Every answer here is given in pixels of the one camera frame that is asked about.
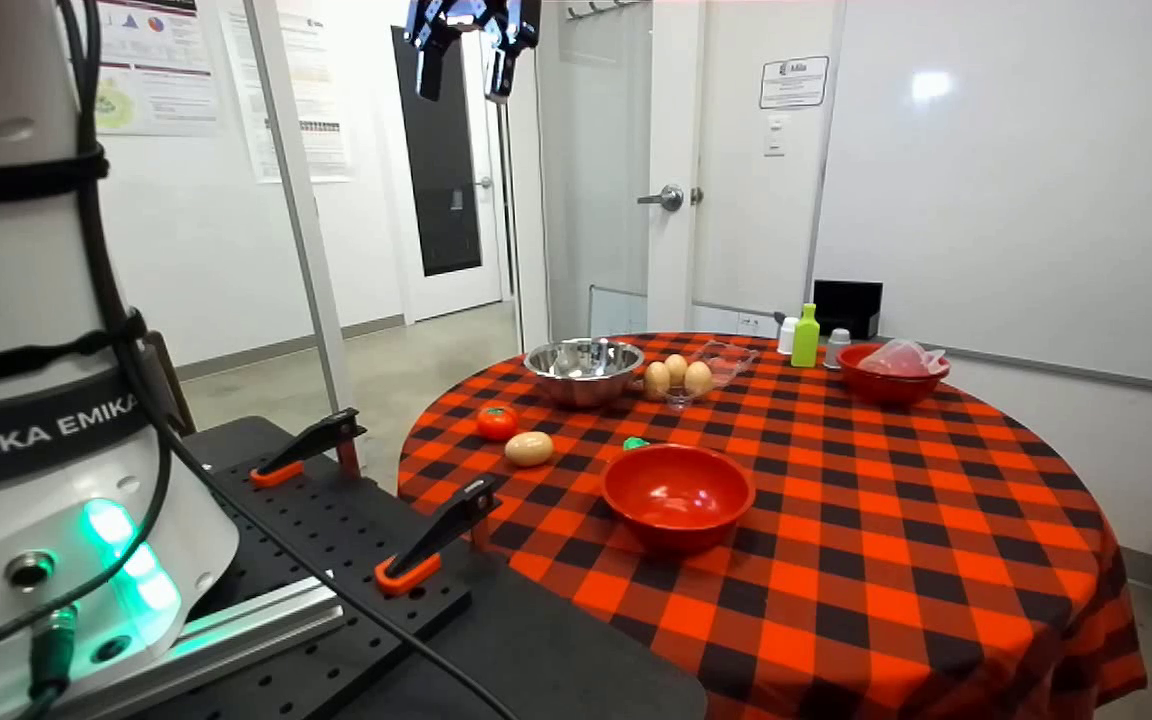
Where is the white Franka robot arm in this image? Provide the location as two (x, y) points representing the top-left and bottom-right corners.
(0, 0), (239, 720)

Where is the beige toy potato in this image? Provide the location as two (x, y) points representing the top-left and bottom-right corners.
(504, 430), (557, 467)

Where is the black orange clamp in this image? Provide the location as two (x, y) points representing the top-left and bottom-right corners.
(248, 406), (364, 492)
(372, 474), (500, 596)

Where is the red toy tomato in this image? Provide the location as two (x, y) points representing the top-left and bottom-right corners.
(477, 402), (521, 444)

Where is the red bowl with bag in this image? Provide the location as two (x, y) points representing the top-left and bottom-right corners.
(840, 340), (950, 406)

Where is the large wall whiteboard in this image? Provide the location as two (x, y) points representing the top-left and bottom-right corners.
(815, 0), (1152, 380)

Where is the green plastic bottle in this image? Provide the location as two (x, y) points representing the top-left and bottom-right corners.
(793, 298), (820, 366)

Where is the black orange clamp right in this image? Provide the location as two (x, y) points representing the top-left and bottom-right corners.
(372, 474), (500, 596)

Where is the red plastic bowl front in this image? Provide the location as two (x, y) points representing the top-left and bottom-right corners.
(601, 444), (755, 554)

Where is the red black plaid tablecloth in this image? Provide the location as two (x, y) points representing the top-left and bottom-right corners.
(402, 340), (1150, 720)

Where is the black wall file holder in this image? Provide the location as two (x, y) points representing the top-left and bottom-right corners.
(812, 281), (884, 340)

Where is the black tripod with camera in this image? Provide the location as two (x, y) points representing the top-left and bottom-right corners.
(402, 0), (547, 358)

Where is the black orange clamp left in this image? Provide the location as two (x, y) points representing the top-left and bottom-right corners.
(248, 406), (364, 492)

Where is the white door with handle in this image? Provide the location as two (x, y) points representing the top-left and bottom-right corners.
(538, 0), (708, 336)

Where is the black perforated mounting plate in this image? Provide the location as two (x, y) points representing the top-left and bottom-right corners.
(132, 413), (712, 720)

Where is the silver metal bowl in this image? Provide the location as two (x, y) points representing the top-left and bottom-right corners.
(525, 336), (646, 406)

